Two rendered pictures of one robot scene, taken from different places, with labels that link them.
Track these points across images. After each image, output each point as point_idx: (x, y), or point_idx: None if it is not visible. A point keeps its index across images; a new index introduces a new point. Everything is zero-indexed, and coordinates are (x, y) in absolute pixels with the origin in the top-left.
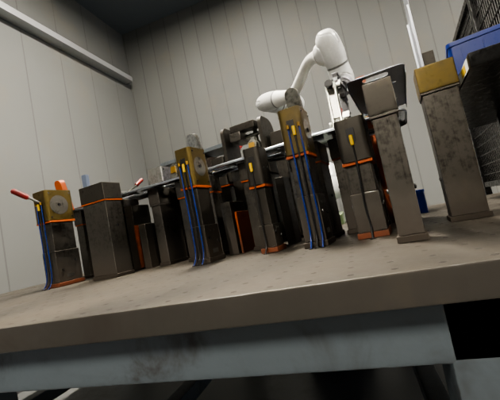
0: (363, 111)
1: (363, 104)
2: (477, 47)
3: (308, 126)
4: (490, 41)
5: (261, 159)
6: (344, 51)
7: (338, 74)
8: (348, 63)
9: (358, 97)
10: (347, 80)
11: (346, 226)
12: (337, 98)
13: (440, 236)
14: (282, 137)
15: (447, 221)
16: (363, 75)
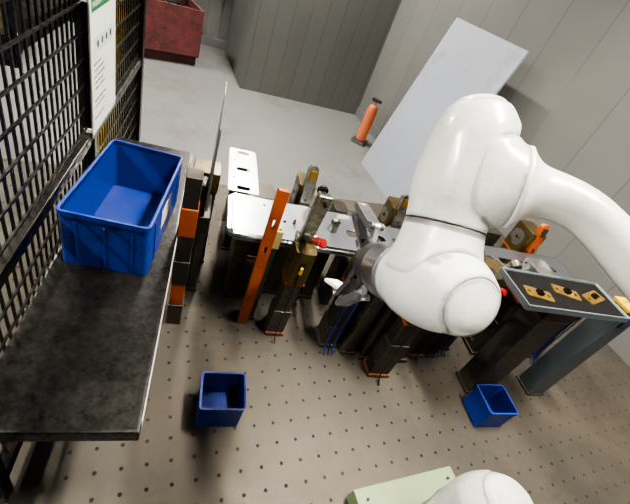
0: (257, 185)
1: (254, 176)
2: (154, 163)
3: (295, 190)
4: (142, 159)
5: (330, 210)
6: (412, 185)
7: (358, 209)
8: (402, 227)
9: (254, 166)
10: (367, 249)
11: (311, 398)
12: (310, 209)
13: (217, 216)
14: None
15: (205, 255)
16: (279, 188)
